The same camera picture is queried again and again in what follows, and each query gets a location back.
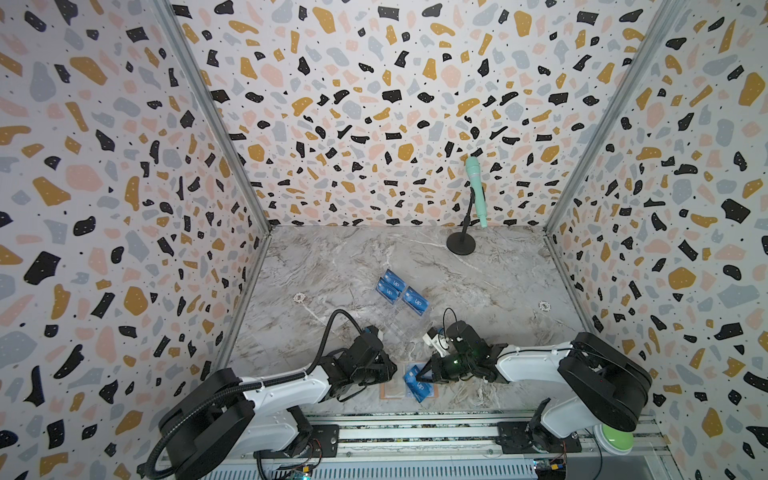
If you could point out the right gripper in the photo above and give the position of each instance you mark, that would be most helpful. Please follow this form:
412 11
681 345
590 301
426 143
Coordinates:
435 365

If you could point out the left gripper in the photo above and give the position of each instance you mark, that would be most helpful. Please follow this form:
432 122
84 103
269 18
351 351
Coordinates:
389 369

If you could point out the blue card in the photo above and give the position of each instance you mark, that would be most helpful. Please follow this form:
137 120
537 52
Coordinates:
387 291
394 280
415 301
416 389

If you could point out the clear acrylic card stand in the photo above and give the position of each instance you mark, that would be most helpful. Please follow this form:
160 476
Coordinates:
400 324

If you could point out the pink leather card holder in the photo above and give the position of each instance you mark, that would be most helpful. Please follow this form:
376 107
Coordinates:
396 390

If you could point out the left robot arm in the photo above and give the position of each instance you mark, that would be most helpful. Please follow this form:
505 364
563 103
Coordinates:
228 414

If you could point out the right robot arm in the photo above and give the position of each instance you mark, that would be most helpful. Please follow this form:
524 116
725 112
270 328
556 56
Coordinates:
608 391

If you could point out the black microphone stand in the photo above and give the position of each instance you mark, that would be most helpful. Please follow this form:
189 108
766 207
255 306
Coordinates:
462 243

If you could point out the green push button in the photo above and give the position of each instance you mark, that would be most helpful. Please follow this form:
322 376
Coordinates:
613 441

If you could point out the mint green microphone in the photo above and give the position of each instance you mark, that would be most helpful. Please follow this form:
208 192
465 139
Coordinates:
473 170

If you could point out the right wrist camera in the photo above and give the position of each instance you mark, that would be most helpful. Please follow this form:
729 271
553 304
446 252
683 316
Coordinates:
436 339

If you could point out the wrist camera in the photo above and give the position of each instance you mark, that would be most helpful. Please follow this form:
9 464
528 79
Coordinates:
373 330
436 339

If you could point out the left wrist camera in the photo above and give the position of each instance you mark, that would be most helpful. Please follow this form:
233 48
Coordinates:
373 330

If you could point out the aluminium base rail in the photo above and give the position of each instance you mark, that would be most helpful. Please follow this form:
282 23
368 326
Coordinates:
485 445

